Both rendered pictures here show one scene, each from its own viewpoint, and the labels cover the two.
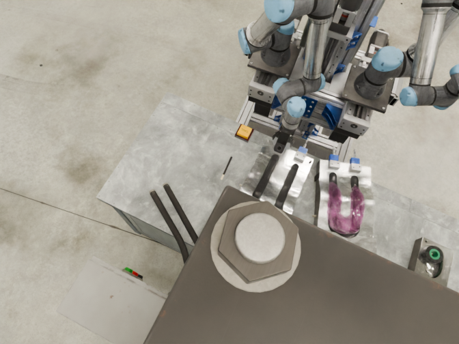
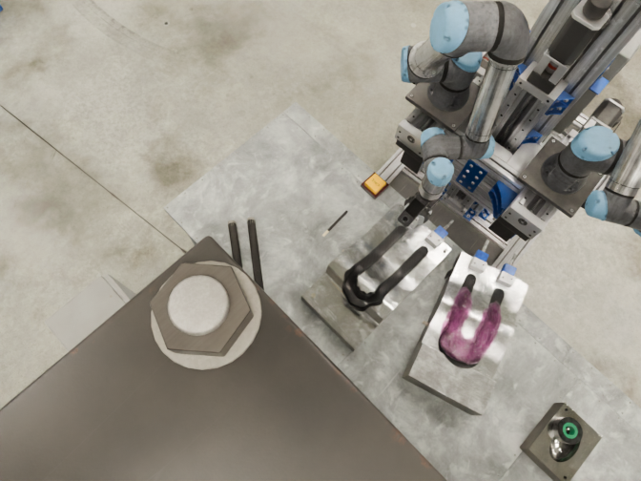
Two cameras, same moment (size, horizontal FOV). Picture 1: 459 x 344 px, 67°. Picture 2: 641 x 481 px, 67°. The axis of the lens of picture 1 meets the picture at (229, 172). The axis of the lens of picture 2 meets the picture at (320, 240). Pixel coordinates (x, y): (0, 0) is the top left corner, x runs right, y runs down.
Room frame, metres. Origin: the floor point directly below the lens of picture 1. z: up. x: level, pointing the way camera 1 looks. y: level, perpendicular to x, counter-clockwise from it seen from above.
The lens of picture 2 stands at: (0.04, -0.18, 2.51)
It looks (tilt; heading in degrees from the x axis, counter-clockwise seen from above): 70 degrees down; 20
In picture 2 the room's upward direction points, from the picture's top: 6 degrees clockwise
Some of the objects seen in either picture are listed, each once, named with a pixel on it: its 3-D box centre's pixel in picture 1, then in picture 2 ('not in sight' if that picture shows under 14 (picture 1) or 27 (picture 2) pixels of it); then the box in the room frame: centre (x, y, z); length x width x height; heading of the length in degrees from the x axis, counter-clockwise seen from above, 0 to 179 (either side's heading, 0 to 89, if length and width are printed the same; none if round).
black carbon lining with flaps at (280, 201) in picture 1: (274, 187); (384, 267); (0.60, -0.22, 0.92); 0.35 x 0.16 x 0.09; 160
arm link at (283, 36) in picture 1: (279, 31); (459, 63); (1.27, -0.16, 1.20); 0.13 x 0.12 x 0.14; 118
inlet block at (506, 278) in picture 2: (354, 160); (508, 268); (0.81, -0.63, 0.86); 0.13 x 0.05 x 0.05; 178
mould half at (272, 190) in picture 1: (269, 192); (377, 272); (0.59, -0.20, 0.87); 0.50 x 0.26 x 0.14; 160
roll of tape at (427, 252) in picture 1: (432, 254); (567, 429); (0.37, -0.96, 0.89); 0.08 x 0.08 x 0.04
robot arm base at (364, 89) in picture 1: (373, 80); (569, 168); (1.14, -0.64, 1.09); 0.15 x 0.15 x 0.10
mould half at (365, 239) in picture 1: (344, 209); (468, 328); (0.55, -0.57, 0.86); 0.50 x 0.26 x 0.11; 178
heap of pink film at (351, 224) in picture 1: (345, 206); (471, 324); (0.55, -0.56, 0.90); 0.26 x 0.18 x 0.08; 178
